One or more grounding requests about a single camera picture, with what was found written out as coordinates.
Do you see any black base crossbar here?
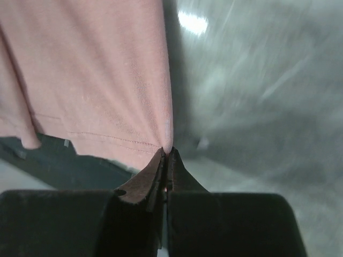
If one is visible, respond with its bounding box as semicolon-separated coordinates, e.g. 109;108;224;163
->
1;134;134;190

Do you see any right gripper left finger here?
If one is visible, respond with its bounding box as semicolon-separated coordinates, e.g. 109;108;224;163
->
1;149;166;256

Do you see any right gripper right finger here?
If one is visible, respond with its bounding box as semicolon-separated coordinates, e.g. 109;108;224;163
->
167;149;307;256

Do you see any pink graphic t-shirt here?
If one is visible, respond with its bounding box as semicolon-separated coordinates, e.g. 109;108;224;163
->
1;1;173;169

